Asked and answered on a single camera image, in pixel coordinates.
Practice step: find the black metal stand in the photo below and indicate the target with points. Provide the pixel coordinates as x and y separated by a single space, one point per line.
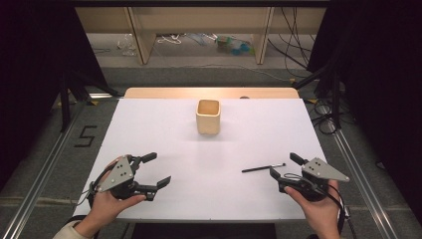
66 99
331 89

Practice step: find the white board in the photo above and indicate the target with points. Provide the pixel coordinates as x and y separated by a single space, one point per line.
205 159

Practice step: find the black pen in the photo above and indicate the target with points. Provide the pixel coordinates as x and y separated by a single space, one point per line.
263 168

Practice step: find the light wooden shelf unit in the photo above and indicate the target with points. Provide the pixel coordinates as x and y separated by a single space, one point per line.
205 20

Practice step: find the wooden table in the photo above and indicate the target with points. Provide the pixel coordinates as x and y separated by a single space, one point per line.
185 93

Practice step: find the green and blue plastic packet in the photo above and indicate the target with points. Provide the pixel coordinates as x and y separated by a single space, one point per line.
234 45

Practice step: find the person's left hand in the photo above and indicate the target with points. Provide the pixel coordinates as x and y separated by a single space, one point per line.
106 207

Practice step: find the clear plastic bag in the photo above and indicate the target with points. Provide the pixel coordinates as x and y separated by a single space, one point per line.
127 45

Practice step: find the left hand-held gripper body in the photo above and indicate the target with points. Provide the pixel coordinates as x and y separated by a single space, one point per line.
116 177

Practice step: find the person's right hand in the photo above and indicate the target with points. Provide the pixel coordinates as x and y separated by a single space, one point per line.
316 214

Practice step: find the dark curtain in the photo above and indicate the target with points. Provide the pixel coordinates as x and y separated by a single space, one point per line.
33 83
381 83

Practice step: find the aluminium rail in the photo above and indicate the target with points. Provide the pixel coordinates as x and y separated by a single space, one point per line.
36 186
363 186

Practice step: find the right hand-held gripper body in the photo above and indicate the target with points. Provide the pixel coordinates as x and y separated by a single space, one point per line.
320 171

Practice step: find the beige square cup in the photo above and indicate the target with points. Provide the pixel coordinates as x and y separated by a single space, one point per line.
208 121

